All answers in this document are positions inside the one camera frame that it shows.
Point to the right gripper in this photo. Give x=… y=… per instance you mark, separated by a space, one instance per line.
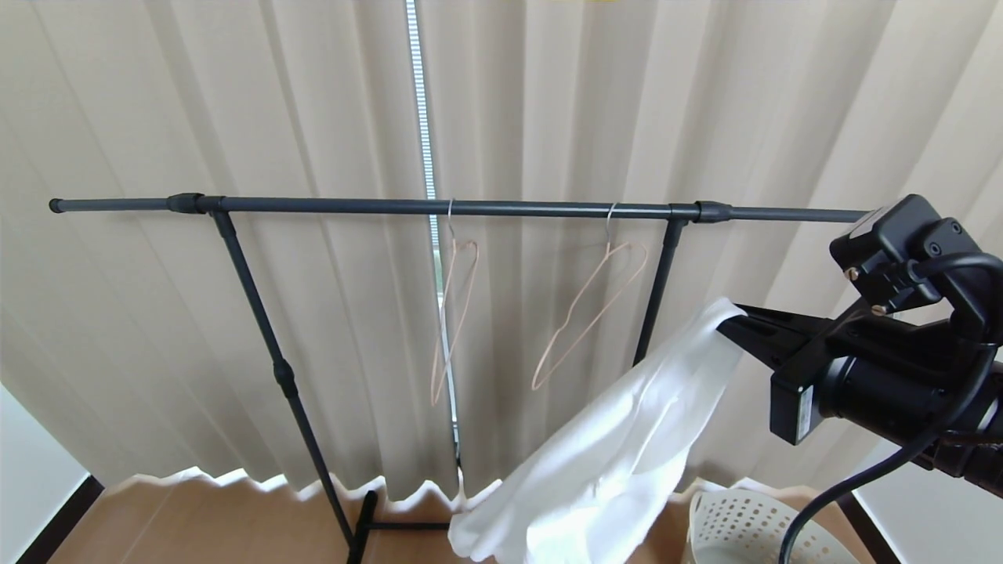
x=878 y=399

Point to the white printed t-shirt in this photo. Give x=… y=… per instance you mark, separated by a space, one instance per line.
x=611 y=454

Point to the pink clothes hanger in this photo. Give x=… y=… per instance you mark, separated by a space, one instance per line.
x=454 y=313
x=576 y=313

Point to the white laundry basket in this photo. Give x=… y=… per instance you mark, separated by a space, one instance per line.
x=744 y=525

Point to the black clothes rack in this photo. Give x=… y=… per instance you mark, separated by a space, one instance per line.
x=353 y=206

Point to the beige curtain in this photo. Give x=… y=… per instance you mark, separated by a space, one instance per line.
x=235 y=94

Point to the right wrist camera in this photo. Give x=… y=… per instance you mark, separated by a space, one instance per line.
x=901 y=243

